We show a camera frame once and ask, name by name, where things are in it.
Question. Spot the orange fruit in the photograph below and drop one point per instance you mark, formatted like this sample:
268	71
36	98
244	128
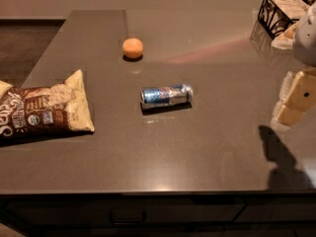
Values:
132	48

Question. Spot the blue silver redbull can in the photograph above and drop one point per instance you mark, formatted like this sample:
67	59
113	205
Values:
166	96

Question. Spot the dark drawer handle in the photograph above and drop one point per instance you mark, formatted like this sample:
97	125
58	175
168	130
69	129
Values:
125	218

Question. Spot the black wire basket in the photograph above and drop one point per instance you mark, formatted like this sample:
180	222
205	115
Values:
276	16

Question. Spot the brown multigrain chips bag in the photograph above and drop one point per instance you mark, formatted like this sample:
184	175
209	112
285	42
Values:
60	108

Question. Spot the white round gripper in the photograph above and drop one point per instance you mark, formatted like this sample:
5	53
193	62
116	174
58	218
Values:
306	39

